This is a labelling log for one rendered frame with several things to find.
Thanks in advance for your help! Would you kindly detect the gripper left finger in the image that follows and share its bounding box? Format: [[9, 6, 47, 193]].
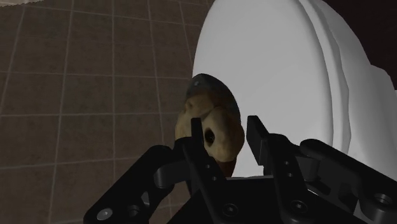
[[83, 117, 231, 224]]

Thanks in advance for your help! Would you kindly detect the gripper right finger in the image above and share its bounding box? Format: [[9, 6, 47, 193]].
[[246, 115, 397, 224]]

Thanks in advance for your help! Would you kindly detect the tan turtle figure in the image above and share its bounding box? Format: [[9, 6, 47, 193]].
[[174, 73, 246, 178]]

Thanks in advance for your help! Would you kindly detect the white toilet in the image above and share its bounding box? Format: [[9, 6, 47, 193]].
[[192, 0, 397, 181]]

